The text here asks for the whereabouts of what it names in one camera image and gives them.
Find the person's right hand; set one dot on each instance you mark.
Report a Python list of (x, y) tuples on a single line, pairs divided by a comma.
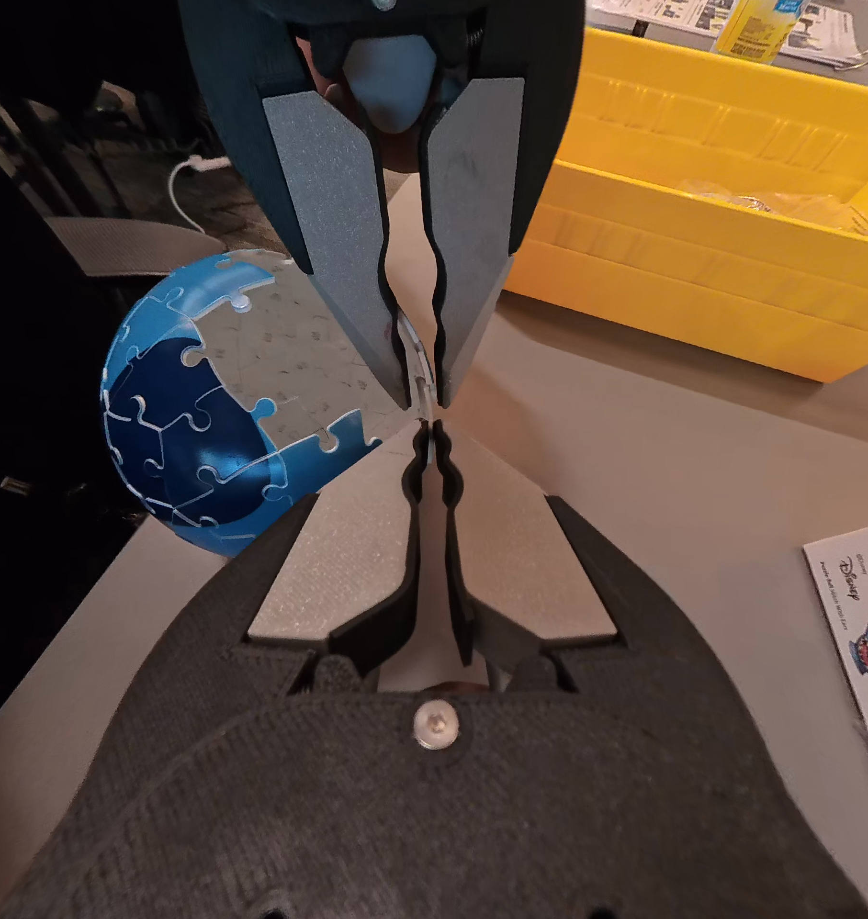
[(459, 686)]

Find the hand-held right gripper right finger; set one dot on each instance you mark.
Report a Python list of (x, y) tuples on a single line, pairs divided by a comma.
[(534, 574)]

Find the clear plastic bag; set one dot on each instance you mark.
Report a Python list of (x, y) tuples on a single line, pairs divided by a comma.
[(785, 205)]

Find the blue puzzle ball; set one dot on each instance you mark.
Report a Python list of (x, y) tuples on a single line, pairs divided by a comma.
[(189, 431)]

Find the white blue puzzle box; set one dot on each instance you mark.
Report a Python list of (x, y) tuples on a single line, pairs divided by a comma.
[(857, 646)]

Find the printed paper sheets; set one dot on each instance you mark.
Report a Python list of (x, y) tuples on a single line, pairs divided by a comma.
[(663, 14)]

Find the white puzzle piece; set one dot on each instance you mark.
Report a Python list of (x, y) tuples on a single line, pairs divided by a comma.
[(426, 441)]

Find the white yellow wipes canister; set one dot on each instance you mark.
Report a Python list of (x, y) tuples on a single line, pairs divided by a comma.
[(757, 29)]

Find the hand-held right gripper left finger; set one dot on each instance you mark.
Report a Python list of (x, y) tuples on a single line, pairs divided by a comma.
[(326, 574)]

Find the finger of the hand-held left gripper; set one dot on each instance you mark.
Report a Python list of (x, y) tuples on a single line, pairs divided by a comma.
[(333, 215), (477, 215)]

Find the yellow plastic bin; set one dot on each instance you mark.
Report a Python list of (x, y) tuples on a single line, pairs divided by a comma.
[(692, 273)]

